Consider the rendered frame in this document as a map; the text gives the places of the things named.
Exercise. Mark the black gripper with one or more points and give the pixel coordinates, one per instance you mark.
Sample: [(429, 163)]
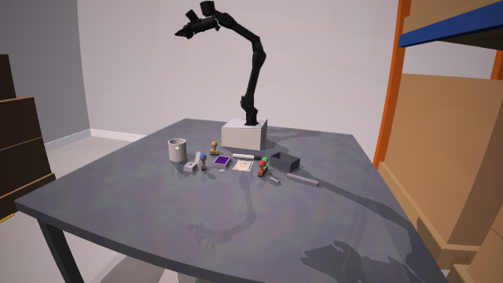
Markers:
[(188, 30)]

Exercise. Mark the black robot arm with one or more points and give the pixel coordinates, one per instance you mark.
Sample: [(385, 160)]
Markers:
[(258, 57)]

